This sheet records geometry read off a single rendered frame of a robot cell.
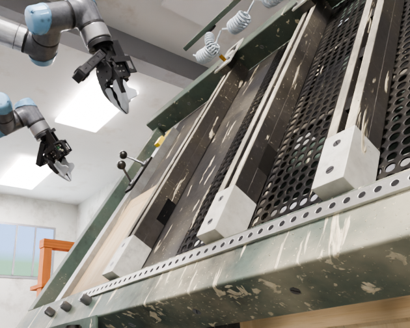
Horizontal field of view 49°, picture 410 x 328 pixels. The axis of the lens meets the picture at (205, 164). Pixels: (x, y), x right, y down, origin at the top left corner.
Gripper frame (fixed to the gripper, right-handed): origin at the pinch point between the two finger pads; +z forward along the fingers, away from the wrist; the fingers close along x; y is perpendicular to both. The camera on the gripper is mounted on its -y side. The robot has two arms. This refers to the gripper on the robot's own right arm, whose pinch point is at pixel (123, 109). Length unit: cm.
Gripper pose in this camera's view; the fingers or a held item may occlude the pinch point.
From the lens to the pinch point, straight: 122.6
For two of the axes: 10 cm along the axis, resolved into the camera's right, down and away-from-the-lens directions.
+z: 4.3, 9.0, -0.8
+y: 6.6, -2.5, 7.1
